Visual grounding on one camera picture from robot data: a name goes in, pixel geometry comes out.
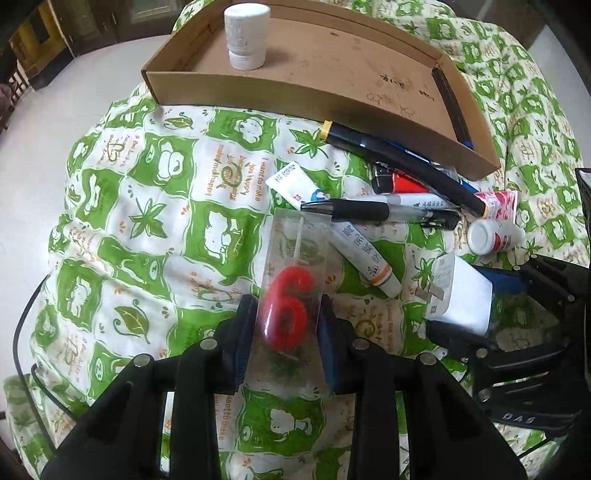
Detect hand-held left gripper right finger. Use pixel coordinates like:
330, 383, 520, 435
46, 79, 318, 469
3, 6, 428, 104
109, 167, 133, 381
318, 295, 527, 480

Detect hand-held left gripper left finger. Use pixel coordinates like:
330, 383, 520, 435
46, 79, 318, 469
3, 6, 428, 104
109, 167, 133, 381
41, 294, 259, 480

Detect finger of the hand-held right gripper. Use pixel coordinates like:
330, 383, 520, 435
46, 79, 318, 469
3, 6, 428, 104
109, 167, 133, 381
426, 319, 571, 372
473, 253, 591, 321

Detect white charger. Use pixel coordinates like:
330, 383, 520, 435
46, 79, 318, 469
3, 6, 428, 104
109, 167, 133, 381
424, 253, 494, 337

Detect red number candle clear pack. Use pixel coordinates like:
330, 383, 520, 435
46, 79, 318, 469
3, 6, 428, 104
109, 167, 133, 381
249, 208, 334, 398

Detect white bottle red label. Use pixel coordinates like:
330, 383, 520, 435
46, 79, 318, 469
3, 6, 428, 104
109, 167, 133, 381
466, 218, 527, 256

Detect black gel pen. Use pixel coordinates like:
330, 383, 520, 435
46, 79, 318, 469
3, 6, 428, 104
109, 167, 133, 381
301, 198, 462, 230

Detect small white tube blue print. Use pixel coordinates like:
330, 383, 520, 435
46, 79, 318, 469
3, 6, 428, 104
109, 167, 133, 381
270, 161, 334, 210

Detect dark blue pen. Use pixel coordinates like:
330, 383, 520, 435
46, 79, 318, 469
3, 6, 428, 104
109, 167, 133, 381
431, 65, 476, 149

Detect black marker yellow ends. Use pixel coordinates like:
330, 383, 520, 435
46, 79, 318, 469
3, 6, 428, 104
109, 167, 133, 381
322, 121, 490, 219

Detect brown cardboard box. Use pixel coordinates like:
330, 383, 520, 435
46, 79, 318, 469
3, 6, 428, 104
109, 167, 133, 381
141, 4, 502, 182

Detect plain white bottle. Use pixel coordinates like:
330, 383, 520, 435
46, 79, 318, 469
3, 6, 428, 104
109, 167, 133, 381
224, 4, 271, 71

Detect pink and white tube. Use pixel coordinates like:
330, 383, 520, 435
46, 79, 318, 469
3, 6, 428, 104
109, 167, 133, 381
475, 189, 518, 223

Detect white ointment tube orange band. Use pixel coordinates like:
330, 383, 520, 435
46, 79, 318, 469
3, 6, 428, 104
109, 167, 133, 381
330, 220, 403, 297

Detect green printed blanket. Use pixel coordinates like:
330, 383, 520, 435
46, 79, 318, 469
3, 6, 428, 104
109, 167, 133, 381
2, 0, 591, 480

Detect black and red lighter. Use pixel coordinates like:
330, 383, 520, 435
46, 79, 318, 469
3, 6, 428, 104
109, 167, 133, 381
370, 161, 444, 195

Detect wooden chair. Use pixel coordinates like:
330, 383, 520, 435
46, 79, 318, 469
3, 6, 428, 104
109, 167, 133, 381
0, 60, 31, 134

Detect yellow wooden cabinet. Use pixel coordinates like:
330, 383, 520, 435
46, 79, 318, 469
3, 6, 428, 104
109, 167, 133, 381
16, 16, 75, 86

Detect black cable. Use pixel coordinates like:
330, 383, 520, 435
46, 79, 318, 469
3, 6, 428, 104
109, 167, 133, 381
11, 272, 63, 455

